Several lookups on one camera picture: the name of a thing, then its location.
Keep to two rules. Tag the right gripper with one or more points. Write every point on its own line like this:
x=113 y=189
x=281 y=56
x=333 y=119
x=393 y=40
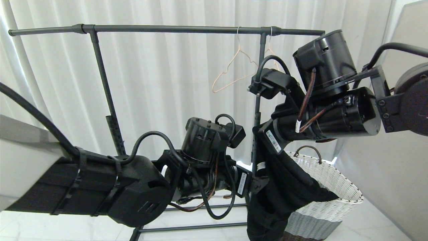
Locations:
x=341 y=117

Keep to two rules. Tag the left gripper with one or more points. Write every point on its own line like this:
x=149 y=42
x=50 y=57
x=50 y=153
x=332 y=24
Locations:
x=217 y=182

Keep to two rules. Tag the black garment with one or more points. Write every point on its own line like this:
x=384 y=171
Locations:
x=277 y=201

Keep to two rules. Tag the pink clothes hanger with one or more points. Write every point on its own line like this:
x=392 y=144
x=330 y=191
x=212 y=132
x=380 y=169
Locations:
x=239 y=40
x=270 y=36

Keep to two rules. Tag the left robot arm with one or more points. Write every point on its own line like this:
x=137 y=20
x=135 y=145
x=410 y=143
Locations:
x=100 y=187

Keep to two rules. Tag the white laundry basket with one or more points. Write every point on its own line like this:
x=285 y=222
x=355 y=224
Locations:
x=331 y=197

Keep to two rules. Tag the black clothes rack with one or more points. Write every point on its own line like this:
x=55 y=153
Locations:
x=167 y=29

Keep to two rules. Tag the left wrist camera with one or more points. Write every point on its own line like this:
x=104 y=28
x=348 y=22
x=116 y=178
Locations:
x=236 y=135

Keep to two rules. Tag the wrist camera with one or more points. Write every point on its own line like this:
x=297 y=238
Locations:
x=236 y=135
x=274 y=82

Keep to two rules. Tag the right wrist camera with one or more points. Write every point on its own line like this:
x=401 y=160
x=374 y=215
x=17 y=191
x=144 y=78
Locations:
x=274 y=82

